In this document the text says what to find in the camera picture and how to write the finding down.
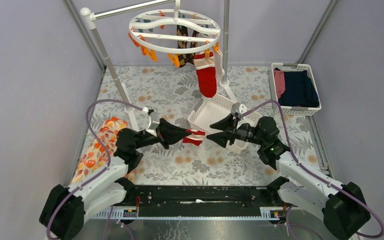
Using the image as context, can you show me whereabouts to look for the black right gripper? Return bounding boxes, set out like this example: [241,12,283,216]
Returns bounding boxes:
[206,112,265,149]

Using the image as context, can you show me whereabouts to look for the red snowflake sock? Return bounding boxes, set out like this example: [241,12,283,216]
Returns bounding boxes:
[193,52,217,98]

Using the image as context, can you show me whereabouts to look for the orange clip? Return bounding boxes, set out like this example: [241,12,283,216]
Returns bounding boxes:
[204,48,211,59]
[167,53,180,68]
[140,45,158,62]

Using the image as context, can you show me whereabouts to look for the white round clip hanger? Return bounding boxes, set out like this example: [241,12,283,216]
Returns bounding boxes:
[128,0,222,55]

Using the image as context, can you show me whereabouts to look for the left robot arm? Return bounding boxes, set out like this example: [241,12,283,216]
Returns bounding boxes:
[39,118,195,240]

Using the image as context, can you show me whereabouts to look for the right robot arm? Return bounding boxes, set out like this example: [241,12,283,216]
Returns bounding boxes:
[207,114,371,240]

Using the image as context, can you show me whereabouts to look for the floral grey tablecloth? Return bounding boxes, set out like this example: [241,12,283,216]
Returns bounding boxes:
[90,65,326,186]

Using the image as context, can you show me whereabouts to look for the white perforated sock basket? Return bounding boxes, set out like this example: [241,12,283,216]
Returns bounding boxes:
[187,94,262,153]

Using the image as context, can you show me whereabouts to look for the white rack right foot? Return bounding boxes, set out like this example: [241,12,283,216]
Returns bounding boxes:
[219,79,238,103]

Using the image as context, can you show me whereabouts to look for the pink garment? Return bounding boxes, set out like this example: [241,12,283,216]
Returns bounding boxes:
[274,68,286,99]

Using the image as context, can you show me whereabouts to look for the white basket with clothes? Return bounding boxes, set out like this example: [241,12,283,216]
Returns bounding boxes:
[269,63,322,116]

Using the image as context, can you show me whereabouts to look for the navy garment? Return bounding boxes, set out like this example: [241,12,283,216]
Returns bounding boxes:
[278,70,320,108]

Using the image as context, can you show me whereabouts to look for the grey horizontal rack bar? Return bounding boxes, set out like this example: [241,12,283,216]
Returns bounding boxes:
[93,0,174,20]

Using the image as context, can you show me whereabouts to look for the grey left rack pole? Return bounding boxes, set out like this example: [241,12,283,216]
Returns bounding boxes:
[79,7,131,103]

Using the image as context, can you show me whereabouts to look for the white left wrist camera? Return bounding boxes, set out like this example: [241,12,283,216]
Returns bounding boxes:
[141,107,160,137]

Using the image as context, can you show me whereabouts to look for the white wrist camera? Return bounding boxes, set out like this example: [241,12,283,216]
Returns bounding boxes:
[230,102,248,120]
[141,107,160,137]

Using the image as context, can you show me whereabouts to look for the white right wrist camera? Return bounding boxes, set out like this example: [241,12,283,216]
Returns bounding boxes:
[230,102,248,120]

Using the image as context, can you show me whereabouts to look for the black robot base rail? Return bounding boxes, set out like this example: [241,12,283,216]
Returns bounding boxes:
[104,184,301,218]

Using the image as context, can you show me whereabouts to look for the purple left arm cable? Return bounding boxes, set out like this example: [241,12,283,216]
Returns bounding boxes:
[46,98,145,240]

